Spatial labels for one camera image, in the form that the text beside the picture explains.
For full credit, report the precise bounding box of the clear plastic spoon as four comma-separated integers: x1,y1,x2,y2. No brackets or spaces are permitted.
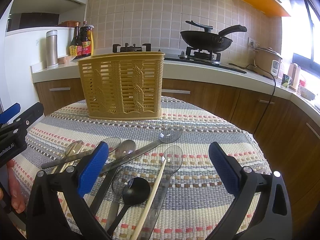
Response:
99,127,183,176
135,145,183,239

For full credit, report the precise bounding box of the person's left hand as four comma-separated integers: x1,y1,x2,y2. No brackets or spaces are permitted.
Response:
7,160,25,213

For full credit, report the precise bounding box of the wooden chopstick left pair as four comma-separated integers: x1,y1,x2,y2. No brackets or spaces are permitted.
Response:
49,141,85,176

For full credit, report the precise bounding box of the steel thermos bottle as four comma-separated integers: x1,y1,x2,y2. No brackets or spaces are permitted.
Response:
46,30,58,68

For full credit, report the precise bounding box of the black plastic spoon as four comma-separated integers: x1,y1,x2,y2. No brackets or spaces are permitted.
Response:
107,177,151,237

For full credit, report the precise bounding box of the yellow plastic utensil basket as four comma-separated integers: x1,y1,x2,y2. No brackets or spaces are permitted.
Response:
78,51,165,120

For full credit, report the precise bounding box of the yellow bottle behind sauces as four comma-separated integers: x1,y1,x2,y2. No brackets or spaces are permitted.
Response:
88,24,94,55

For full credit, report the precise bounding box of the striped woven table mat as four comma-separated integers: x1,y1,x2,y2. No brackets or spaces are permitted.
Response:
10,95,273,240

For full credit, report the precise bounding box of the dark patterned mug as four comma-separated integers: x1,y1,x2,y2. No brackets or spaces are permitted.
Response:
281,74,292,88

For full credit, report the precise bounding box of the pink kettle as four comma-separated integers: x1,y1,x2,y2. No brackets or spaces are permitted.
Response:
288,63,301,92

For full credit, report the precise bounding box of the beige rice cooker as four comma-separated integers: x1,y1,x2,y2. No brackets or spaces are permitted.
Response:
253,47,282,79

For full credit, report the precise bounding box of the black gas stove top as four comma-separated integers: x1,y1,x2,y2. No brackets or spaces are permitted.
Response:
112,43,247,74

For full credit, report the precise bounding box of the black wok with lid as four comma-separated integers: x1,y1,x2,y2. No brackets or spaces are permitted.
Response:
180,21,247,52

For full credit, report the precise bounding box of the black power cable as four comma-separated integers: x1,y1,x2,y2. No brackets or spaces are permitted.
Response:
228,62,277,133

